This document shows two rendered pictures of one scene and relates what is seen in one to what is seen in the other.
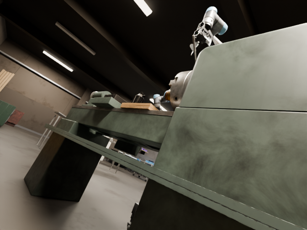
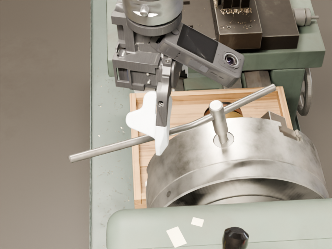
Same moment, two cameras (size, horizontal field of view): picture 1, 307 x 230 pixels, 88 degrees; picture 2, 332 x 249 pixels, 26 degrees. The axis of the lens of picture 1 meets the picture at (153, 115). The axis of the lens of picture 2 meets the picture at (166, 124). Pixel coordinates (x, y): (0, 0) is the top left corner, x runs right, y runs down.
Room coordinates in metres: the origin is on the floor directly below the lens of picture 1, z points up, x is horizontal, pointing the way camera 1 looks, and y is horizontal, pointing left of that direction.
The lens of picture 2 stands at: (0.30, -0.55, 2.13)
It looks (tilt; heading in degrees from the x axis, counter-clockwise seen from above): 49 degrees down; 39
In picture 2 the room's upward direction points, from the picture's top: straight up
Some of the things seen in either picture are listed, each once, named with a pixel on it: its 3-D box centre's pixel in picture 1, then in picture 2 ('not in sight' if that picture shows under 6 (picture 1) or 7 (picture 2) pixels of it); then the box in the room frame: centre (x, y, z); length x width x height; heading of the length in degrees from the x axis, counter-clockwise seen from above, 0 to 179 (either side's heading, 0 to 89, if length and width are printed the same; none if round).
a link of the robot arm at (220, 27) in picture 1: (217, 27); not in sight; (0.87, -0.18, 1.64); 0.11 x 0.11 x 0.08; 23
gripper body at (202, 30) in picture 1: (203, 33); (150, 44); (0.82, -0.09, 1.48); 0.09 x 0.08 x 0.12; 116
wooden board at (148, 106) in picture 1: (150, 117); (213, 145); (1.14, 0.01, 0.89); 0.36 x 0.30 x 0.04; 133
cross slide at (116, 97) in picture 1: (127, 109); (205, 20); (1.40, 0.24, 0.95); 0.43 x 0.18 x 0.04; 133
